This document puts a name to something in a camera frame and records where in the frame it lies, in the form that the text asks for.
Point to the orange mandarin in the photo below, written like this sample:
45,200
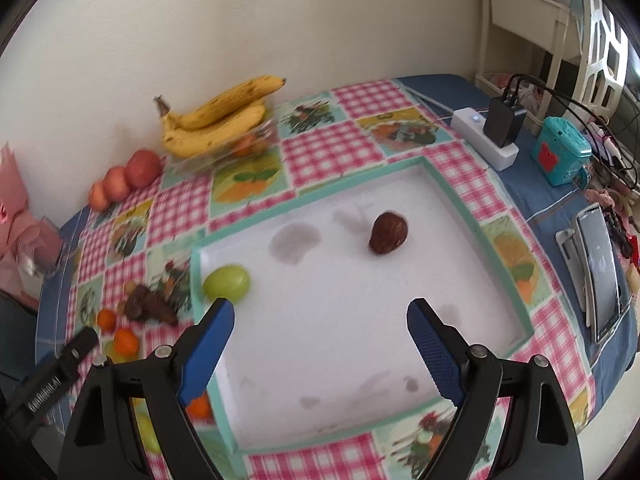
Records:
106,320
200,406
126,342
247,146

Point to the green grape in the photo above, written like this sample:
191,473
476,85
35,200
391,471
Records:
226,283

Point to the clear plastic container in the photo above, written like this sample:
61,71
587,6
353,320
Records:
255,152

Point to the pink checked printed tablecloth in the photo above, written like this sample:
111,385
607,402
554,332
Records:
320,145

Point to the white lattice panel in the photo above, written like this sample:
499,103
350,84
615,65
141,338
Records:
607,40

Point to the smartphone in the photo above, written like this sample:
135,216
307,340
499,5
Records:
597,265

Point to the yellow banana bunch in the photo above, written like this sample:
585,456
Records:
215,120

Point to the black charger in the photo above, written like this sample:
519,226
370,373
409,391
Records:
502,122

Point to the pink wrapped bouquet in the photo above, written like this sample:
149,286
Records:
17,220

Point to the clear plastic box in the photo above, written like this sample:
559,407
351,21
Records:
52,255

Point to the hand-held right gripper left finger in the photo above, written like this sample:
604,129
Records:
210,350

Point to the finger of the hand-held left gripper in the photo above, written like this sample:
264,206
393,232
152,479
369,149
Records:
80,345

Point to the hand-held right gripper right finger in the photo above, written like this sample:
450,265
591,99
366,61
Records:
435,355

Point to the white power strip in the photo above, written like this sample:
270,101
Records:
472,125

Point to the pile of small trinkets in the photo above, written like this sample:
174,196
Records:
617,195

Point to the brown kiwi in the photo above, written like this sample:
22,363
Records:
121,306
129,288

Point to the white tray with teal rim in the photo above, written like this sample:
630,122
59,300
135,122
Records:
350,310

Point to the teal toy box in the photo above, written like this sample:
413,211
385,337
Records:
560,152

